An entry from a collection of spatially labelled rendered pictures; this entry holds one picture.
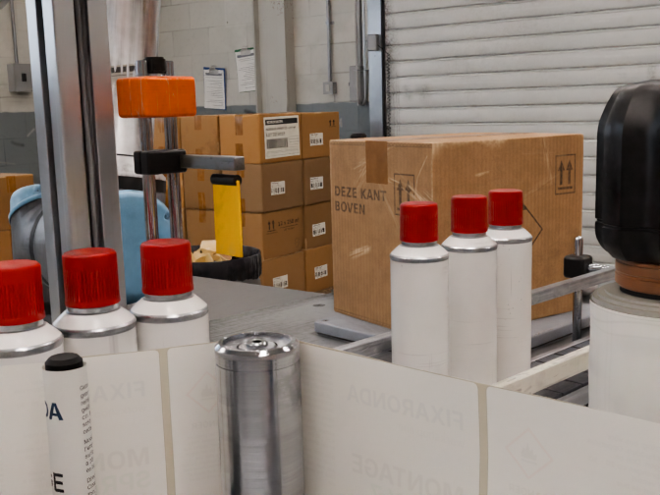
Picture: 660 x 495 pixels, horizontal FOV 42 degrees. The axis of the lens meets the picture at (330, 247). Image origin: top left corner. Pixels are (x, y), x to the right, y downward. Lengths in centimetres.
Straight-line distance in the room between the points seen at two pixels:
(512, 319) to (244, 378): 51
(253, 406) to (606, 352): 20
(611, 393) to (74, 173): 42
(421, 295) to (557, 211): 60
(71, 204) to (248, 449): 34
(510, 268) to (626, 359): 38
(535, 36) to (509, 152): 400
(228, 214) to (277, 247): 391
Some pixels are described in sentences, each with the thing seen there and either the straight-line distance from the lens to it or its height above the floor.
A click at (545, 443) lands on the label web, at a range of 33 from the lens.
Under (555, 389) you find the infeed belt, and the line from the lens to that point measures 92.
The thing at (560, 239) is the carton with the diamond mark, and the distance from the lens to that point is 133.
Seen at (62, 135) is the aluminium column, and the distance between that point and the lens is 68.
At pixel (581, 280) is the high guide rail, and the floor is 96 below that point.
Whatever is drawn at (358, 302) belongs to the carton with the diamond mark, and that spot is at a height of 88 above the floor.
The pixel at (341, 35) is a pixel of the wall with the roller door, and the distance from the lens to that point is 609.
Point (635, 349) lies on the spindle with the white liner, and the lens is 47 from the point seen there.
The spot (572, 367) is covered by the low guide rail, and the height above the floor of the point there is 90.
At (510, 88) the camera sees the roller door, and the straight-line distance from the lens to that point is 529.
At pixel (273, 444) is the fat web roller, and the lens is 38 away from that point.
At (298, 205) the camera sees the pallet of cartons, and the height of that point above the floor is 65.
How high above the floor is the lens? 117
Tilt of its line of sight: 9 degrees down
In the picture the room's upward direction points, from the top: 2 degrees counter-clockwise
